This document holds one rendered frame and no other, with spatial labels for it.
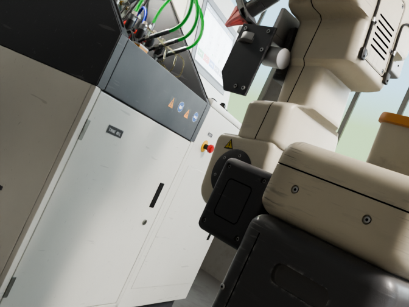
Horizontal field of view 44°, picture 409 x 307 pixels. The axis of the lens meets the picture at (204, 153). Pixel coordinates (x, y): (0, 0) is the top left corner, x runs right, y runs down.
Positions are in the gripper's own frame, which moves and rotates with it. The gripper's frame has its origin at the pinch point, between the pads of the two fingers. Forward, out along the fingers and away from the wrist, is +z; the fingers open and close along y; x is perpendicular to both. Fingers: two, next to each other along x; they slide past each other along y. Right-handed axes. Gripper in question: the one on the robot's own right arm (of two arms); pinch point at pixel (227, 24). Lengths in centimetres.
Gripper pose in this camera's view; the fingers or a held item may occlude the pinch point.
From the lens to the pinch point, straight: 183.9
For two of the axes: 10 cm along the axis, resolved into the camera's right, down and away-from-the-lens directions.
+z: -8.0, 4.2, 4.2
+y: -2.2, -8.6, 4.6
